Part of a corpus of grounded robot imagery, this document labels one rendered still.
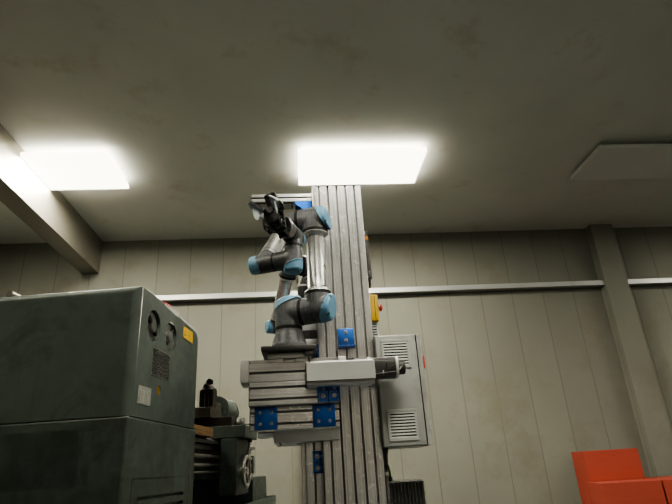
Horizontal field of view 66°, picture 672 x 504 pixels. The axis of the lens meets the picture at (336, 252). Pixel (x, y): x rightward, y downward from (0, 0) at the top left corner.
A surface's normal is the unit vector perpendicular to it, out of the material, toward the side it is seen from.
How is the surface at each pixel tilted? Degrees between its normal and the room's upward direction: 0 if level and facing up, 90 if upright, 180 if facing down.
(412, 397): 90
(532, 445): 90
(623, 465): 90
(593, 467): 90
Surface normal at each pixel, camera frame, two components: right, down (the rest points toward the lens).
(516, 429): 0.06, -0.39
